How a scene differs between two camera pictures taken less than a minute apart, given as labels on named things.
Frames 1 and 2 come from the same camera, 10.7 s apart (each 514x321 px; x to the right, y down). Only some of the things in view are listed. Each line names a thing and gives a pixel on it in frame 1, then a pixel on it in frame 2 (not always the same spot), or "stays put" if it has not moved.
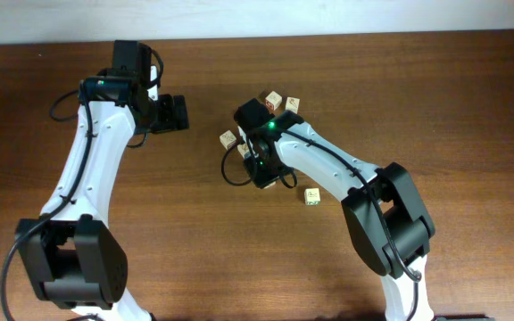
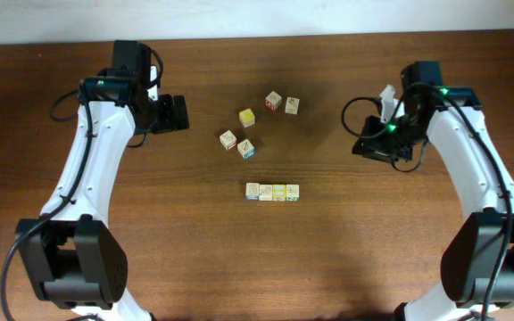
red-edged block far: (273, 100) stays put
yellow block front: (270, 185) → (278, 192)
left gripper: (169, 119) stays put
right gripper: (260, 179) → (369, 147)
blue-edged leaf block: (244, 151) stays put
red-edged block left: (227, 138) stays put
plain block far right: (292, 103) stays put
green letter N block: (312, 196) → (292, 192)
